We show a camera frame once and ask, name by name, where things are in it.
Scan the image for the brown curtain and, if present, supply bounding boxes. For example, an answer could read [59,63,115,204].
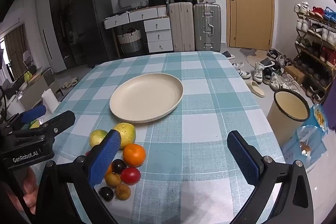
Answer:
[4,24,27,83]

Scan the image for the woven laundry basket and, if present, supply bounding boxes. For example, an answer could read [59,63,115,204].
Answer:
[117,28,142,54]

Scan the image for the blue plastic bag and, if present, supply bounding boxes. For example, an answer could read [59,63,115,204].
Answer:
[282,105,328,169]

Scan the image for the person's left hand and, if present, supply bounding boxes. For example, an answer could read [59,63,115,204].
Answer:
[7,167,38,215]

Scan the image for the beige slipper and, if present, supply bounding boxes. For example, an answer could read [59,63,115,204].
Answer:
[249,80,265,97]

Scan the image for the teal white checked tablecloth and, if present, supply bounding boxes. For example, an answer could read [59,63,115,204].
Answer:
[39,51,314,224]

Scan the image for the small cardboard box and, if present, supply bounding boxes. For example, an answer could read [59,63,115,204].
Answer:
[284,65,305,83]

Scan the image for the silver suitcase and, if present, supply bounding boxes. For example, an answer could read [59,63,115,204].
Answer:
[193,3,221,52]

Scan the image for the rows of assorted shoes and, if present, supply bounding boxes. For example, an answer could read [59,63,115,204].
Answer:
[293,1,336,104]

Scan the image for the tall dark cabinet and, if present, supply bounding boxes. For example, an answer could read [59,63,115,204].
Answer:
[49,0,79,67]

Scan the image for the large yellow green guava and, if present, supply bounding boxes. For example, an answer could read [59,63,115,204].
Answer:
[113,122,136,150]

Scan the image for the dark purple plum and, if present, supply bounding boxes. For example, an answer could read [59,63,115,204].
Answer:
[98,186,114,201]
[112,159,127,174]

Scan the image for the wooden shoe rack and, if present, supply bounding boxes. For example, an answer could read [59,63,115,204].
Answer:
[293,2,336,104]

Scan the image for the pair of beige sandals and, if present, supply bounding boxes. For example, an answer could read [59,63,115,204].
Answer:
[61,77,79,90]

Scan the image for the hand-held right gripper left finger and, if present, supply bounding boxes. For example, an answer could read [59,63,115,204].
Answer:
[34,130,122,224]

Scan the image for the cream round plate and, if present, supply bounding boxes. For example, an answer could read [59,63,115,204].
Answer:
[109,73,184,124]

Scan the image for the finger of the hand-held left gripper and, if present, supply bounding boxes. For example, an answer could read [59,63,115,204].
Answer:
[8,110,76,142]
[5,105,47,130]

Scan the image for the small yellow green guava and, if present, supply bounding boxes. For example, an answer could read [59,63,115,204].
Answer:
[89,130,109,148]

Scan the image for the small brown round fruit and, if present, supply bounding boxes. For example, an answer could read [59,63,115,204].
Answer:
[105,172,122,188]
[115,184,131,201]

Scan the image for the yellow wooden door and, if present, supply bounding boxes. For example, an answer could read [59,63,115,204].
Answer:
[220,0,275,51]

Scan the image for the scattered sneakers pile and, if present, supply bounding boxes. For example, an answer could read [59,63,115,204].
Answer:
[222,48,302,92]

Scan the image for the cream bin with black rim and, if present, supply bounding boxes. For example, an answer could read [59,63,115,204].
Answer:
[266,88,311,147]

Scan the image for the dark refrigerator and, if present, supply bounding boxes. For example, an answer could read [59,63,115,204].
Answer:
[70,0,120,68]

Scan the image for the grey beige door mat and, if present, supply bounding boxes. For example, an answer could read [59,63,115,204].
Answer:
[240,48,268,68]

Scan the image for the purple bag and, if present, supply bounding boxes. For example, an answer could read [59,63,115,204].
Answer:
[322,101,336,132]

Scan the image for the white drawer cabinet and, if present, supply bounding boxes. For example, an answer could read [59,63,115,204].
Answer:
[143,17,174,53]

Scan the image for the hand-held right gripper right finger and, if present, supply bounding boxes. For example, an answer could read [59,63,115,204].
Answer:
[226,130,315,224]

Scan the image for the beige suitcase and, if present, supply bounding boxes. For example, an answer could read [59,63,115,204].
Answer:
[168,2,196,52]

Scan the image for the white desk with drawers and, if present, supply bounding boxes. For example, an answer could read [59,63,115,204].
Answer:
[103,5,170,56]

